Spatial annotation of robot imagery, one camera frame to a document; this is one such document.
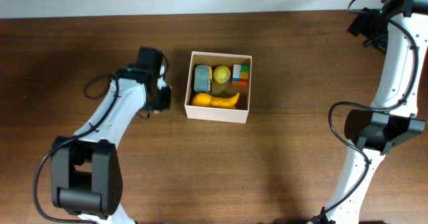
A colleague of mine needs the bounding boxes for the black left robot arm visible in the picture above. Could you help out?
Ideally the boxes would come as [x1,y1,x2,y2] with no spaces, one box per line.
[47,66,171,223]

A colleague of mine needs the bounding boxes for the colourful puzzle cube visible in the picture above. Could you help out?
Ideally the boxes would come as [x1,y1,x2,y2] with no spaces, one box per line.
[232,64,249,86]

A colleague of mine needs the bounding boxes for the yellow grey ball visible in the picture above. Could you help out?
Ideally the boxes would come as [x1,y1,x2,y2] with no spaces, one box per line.
[213,66,231,84]

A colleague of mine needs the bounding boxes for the yellow grey toy truck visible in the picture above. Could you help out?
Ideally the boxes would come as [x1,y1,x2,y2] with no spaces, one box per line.
[193,65,213,93]

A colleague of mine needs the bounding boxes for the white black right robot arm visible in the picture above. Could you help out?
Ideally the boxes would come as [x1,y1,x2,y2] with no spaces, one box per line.
[310,0,427,223]

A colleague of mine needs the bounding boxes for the pink cardboard box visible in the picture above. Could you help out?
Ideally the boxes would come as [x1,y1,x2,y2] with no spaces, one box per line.
[185,51,252,124]

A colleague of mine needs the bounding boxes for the orange rubber fish toy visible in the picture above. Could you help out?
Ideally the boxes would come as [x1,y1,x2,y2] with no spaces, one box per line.
[191,93,240,109]

